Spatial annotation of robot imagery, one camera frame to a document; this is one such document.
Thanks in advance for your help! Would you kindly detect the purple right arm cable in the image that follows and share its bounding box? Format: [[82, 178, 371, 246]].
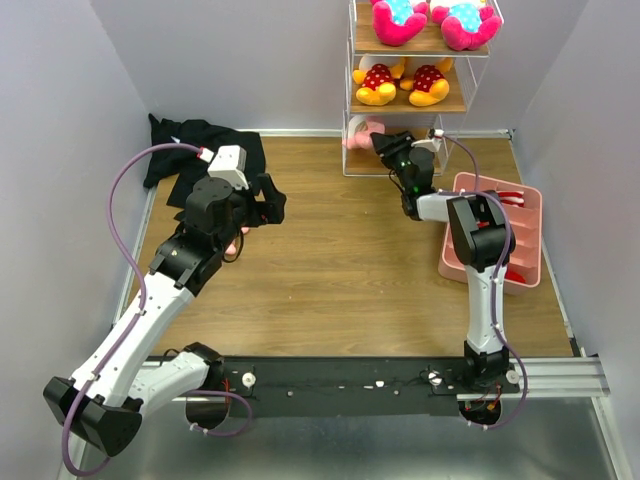
[[442, 133, 529, 431]]

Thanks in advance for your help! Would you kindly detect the pink pig plush striped shirt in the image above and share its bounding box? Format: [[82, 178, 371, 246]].
[[342, 115, 386, 150]]

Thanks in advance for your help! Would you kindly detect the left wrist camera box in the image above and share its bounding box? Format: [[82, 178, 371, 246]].
[[207, 145, 249, 190]]

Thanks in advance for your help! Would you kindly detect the small yellow plush toy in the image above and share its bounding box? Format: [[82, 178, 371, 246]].
[[352, 54, 406, 106]]

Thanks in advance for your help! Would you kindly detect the red sock lower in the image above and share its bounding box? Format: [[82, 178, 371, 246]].
[[505, 269, 526, 284]]

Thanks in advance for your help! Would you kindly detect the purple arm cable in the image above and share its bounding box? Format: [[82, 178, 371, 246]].
[[442, 133, 529, 431], [61, 143, 254, 476]]

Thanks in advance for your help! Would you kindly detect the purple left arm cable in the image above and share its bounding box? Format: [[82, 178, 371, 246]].
[[61, 143, 254, 476]]

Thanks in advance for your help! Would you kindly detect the large yellow plush toy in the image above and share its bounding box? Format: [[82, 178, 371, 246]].
[[399, 57, 454, 107]]

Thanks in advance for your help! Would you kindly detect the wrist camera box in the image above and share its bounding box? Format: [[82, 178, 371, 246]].
[[207, 145, 249, 190], [412, 128, 445, 153]]

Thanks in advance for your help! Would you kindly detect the white plush blue dress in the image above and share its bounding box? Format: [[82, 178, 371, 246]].
[[429, 0, 503, 51], [371, 0, 429, 47]]

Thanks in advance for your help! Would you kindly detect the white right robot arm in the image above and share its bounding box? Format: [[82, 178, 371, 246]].
[[371, 132, 515, 392]]

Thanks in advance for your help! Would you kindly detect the black cloth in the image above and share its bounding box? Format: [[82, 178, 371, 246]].
[[143, 113, 267, 211]]

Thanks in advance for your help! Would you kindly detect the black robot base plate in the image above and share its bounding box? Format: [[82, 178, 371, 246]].
[[201, 356, 519, 418]]

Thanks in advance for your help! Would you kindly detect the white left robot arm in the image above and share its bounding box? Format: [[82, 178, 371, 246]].
[[43, 173, 286, 458]]

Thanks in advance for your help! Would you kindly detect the white plush blue dress back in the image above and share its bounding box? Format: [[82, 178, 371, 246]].
[[429, 0, 503, 51]]

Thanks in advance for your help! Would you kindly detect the red white striped sock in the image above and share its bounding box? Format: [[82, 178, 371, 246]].
[[496, 190, 525, 208]]

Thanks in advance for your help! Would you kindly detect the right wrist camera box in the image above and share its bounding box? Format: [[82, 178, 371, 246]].
[[412, 128, 445, 153]]

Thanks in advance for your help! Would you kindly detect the white plush blue dress front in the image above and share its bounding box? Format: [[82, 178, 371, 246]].
[[371, 0, 429, 47]]

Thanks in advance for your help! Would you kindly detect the pink divided organizer tray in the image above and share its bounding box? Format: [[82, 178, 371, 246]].
[[438, 172, 543, 296]]

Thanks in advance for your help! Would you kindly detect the white wire wooden shelf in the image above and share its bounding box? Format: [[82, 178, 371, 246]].
[[342, 1, 504, 177]]

